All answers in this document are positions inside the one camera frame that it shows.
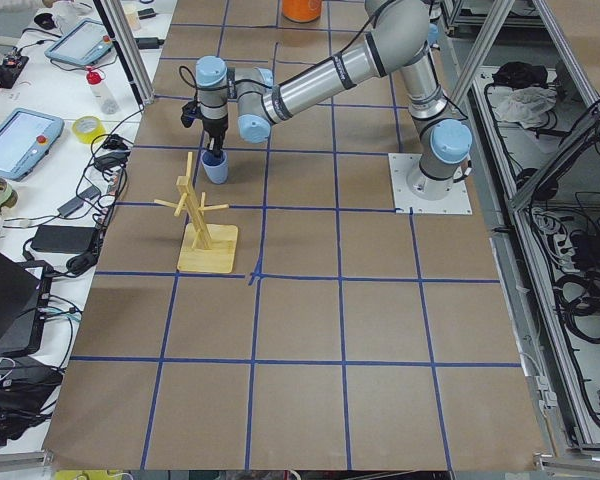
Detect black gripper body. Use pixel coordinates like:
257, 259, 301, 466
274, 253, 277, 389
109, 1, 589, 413
202, 115, 229, 138

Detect light blue plastic cup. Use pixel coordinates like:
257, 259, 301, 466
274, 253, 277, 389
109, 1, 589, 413
201, 151, 229, 184

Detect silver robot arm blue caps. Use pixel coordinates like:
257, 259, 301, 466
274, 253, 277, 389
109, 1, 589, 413
181, 1, 473, 196

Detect orange plastic cup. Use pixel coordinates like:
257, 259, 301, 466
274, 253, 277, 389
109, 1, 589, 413
282, 0, 322, 23

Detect wooden mug tree stand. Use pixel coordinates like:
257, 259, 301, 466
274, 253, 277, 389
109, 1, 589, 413
154, 152, 239, 274

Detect red capped squeeze bottle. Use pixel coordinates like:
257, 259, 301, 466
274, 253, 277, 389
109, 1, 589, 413
86, 67, 119, 115

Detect yellow tape roll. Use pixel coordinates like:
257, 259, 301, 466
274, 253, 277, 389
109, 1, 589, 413
71, 115, 106, 144

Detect upper teach pendant tablet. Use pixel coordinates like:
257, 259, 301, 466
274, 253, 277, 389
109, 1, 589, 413
44, 19, 113, 67

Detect teach pendant tablet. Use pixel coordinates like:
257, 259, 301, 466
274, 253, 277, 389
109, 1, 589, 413
0, 108, 65, 180
44, 19, 113, 67

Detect black power adapter brick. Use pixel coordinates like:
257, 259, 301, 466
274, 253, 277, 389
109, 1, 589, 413
31, 225, 97, 254

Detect lower teach pendant tablet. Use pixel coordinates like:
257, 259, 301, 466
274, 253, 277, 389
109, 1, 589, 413
0, 108, 65, 180

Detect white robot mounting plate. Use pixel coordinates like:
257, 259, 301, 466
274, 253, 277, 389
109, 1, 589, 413
388, 153, 472, 215

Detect black laptop computer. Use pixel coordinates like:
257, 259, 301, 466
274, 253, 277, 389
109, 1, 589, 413
0, 252, 52, 358

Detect white and black cloth pile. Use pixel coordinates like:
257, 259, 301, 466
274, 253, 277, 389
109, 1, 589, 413
492, 61, 557, 129

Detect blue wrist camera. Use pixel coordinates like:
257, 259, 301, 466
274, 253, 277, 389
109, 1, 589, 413
180, 100, 201, 128

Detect aluminium frame post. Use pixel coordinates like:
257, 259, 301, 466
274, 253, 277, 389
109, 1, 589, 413
93, 0, 154, 106

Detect coiled black cables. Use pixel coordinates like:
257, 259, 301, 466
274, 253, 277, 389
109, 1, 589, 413
529, 199, 600, 346

